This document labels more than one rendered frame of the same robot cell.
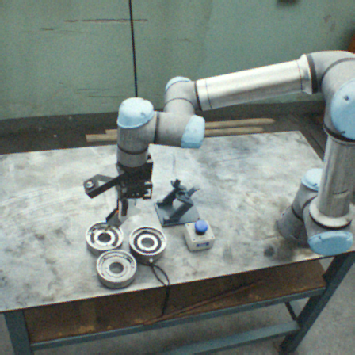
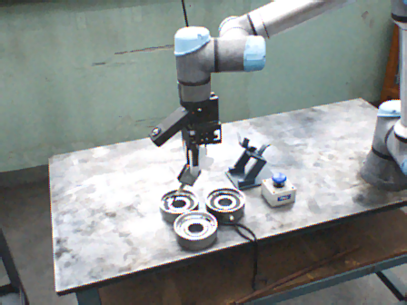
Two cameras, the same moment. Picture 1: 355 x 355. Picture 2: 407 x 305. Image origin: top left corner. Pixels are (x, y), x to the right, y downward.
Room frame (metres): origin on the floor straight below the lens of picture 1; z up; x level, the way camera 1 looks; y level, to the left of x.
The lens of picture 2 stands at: (-0.08, 0.00, 1.55)
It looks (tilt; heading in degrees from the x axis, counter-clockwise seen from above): 32 degrees down; 6
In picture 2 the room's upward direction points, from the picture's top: 2 degrees counter-clockwise
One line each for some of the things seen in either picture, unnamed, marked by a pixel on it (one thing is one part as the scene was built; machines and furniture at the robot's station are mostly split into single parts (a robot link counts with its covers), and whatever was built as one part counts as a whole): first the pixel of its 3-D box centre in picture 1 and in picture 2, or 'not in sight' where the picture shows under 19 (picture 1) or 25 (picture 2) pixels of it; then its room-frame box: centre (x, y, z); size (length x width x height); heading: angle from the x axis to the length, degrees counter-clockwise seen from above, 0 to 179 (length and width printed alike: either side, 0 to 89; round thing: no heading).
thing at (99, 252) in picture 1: (104, 239); (179, 206); (0.82, 0.17, 0.82); 0.10 x 0.10 x 0.04
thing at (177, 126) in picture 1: (179, 126); (238, 52); (0.86, 0.01, 1.23); 0.11 x 0.11 x 0.08; 6
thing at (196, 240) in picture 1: (200, 235); (280, 190); (0.90, -0.10, 0.82); 0.08 x 0.07 x 0.05; 113
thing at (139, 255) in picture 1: (146, 244); (224, 204); (0.84, 0.05, 0.82); 0.10 x 0.10 x 0.04
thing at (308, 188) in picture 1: (318, 194); (399, 126); (1.02, -0.42, 0.97); 0.13 x 0.12 x 0.14; 6
